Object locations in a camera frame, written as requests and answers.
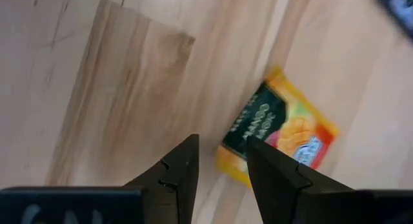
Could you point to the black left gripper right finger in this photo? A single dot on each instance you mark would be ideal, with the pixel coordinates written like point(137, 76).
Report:
point(274, 185)

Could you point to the orange mango tea packet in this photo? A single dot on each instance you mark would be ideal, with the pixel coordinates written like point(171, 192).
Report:
point(290, 120)

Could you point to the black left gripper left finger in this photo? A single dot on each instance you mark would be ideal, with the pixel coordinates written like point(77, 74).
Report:
point(175, 185)

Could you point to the dark purple tea packet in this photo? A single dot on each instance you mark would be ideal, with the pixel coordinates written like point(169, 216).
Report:
point(401, 7)

